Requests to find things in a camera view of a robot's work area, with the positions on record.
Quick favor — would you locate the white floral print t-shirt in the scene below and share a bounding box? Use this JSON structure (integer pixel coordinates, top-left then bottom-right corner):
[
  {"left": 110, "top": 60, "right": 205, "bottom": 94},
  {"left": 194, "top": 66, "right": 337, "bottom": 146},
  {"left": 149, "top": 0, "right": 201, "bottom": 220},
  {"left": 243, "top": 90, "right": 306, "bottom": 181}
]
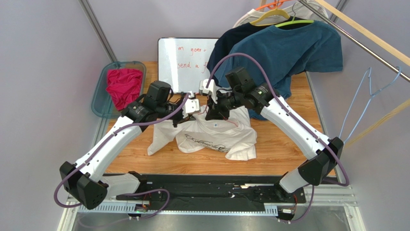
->
[{"left": 147, "top": 106, "right": 257, "bottom": 161}]

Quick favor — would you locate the pink wire hanger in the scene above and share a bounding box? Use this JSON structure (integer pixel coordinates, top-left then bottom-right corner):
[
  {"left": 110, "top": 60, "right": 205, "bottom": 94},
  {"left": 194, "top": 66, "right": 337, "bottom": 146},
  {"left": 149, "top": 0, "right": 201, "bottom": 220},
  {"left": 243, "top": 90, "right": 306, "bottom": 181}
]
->
[{"left": 197, "top": 105, "right": 239, "bottom": 127}]

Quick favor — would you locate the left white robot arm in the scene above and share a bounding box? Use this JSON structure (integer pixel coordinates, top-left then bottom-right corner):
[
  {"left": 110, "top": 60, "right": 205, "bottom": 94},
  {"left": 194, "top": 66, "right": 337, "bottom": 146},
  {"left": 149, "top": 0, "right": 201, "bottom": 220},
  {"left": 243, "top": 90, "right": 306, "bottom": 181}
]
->
[{"left": 53, "top": 81, "right": 201, "bottom": 210}]

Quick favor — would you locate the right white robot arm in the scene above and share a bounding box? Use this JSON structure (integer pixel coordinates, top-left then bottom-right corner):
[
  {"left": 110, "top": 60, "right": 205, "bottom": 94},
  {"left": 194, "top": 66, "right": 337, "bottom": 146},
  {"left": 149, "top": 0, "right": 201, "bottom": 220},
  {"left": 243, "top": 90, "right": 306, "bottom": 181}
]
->
[{"left": 199, "top": 67, "right": 344, "bottom": 195}]

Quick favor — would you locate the navy hanging t-shirt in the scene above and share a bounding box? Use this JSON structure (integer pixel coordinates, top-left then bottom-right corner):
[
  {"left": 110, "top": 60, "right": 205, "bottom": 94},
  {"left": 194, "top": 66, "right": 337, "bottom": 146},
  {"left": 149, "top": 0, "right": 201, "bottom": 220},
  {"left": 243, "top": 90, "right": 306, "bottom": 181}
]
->
[{"left": 206, "top": 23, "right": 282, "bottom": 89}]

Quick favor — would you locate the teal blue hanging t-shirt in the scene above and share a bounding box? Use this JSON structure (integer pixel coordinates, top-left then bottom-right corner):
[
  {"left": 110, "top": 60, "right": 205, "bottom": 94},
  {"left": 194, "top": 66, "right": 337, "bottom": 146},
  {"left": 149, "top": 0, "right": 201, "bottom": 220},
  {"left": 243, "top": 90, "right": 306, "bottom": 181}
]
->
[{"left": 214, "top": 25, "right": 344, "bottom": 121}]

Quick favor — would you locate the yellow plastic hanger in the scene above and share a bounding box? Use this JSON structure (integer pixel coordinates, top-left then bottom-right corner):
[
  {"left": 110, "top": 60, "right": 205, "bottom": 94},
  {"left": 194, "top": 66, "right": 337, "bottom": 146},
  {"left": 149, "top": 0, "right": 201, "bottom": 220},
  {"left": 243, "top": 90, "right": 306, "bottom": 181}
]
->
[{"left": 250, "top": 8, "right": 290, "bottom": 26}]

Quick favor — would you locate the green plastic hanger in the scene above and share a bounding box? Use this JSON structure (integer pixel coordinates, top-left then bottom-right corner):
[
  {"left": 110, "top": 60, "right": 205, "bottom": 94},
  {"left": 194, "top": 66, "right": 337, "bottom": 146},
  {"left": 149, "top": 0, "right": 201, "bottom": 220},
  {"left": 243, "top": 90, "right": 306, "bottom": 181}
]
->
[{"left": 274, "top": 16, "right": 315, "bottom": 30}]

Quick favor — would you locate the orange plastic hanger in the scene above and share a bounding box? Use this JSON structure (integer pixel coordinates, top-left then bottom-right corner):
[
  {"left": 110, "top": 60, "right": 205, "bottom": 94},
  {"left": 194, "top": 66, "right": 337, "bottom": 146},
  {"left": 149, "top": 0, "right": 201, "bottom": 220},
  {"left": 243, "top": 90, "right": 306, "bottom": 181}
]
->
[{"left": 255, "top": 0, "right": 290, "bottom": 12}]

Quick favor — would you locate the beige hanging t-shirt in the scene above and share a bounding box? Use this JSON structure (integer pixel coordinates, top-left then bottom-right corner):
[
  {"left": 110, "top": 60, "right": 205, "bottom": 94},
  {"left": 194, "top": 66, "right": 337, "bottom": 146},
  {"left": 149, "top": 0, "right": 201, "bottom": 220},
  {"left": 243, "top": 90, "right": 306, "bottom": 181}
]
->
[{"left": 232, "top": 0, "right": 329, "bottom": 28}]

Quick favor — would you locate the white whiteboard with red writing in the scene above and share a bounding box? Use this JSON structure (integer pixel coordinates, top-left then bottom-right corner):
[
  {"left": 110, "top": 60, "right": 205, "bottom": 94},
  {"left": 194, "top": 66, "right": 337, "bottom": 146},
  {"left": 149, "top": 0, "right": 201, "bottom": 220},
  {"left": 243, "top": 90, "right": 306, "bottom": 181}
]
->
[{"left": 157, "top": 38, "right": 218, "bottom": 93}]

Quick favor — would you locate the magenta crumpled cloth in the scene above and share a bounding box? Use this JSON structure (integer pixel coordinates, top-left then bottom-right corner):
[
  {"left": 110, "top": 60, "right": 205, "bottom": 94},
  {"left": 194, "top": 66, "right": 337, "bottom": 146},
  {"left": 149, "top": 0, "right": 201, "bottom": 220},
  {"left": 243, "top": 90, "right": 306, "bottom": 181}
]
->
[{"left": 106, "top": 68, "right": 143, "bottom": 111}]

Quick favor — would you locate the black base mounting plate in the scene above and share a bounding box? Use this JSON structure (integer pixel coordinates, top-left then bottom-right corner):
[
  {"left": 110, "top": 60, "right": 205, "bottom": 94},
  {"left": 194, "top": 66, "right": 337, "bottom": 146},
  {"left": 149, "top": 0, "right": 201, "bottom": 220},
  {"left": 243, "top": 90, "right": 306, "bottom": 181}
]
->
[{"left": 116, "top": 174, "right": 307, "bottom": 212}]

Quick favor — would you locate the translucent teal plastic basket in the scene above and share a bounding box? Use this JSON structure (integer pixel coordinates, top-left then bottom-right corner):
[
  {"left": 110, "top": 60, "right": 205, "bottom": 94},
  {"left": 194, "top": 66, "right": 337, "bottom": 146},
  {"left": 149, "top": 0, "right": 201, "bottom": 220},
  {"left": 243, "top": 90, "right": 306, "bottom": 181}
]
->
[{"left": 91, "top": 61, "right": 146, "bottom": 119}]

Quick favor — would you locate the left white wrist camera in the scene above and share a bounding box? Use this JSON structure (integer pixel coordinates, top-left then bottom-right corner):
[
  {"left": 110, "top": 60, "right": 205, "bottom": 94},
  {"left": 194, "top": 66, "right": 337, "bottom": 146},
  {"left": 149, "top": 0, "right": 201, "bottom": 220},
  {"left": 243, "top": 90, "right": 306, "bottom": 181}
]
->
[{"left": 182, "top": 91, "right": 201, "bottom": 118}]

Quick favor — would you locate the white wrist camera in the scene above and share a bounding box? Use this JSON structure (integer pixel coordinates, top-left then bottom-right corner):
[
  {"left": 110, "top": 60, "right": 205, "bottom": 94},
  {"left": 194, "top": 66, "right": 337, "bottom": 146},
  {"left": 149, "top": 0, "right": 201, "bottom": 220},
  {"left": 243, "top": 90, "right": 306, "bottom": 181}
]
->
[
  {"left": 199, "top": 79, "right": 218, "bottom": 103},
  {"left": 182, "top": 91, "right": 201, "bottom": 118}
]

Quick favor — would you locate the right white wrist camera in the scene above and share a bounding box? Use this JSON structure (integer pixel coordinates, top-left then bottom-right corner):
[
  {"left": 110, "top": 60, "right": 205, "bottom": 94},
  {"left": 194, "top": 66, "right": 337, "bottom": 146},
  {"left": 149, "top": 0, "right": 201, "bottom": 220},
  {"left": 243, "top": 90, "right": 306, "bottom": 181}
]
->
[{"left": 199, "top": 79, "right": 218, "bottom": 103}]

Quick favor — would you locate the light blue wire hanger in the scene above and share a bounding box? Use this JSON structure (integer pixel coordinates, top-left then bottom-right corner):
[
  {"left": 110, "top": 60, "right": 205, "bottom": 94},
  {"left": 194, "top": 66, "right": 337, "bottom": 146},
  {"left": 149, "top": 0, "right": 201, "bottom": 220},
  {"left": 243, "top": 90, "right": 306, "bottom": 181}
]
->
[{"left": 339, "top": 66, "right": 402, "bottom": 145}]

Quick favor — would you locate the aluminium rail frame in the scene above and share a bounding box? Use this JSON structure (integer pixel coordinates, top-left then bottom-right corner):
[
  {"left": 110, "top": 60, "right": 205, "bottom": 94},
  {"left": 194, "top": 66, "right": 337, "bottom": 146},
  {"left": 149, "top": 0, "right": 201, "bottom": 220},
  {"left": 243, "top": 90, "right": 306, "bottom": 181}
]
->
[{"left": 58, "top": 185, "right": 366, "bottom": 231}]

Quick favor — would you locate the wooden rack frame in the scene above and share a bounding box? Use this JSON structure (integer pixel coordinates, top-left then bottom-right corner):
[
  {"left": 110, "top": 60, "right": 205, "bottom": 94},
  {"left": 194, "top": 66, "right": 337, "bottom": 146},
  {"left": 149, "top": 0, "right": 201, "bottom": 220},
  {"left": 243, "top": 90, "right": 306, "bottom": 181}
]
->
[{"left": 317, "top": 0, "right": 410, "bottom": 147}]

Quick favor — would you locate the metal clothes rail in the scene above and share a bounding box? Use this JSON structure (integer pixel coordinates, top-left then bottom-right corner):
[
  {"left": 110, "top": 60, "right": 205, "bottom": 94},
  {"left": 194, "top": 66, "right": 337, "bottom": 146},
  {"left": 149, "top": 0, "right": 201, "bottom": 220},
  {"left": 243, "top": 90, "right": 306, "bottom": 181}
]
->
[{"left": 299, "top": 0, "right": 410, "bottom": 82}]

